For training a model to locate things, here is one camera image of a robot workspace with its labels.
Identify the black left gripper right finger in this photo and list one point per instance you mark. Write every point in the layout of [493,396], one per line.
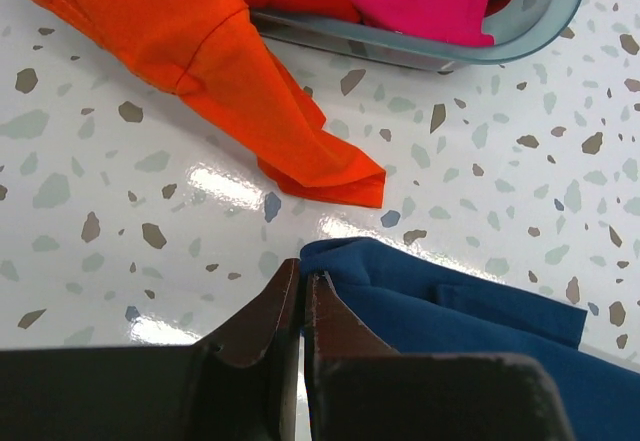
[359,388]

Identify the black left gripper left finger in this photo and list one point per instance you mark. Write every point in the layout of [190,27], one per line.
[237,383]

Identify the blue t-shirt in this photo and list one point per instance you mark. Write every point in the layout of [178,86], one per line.
[419,307]

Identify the orange t-shirt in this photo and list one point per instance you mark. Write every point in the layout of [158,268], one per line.
[209,54]

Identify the pink t-shirt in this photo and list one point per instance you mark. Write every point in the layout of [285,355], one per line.
[457,22]

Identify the grey laundry basket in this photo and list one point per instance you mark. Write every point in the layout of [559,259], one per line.
[521,29]

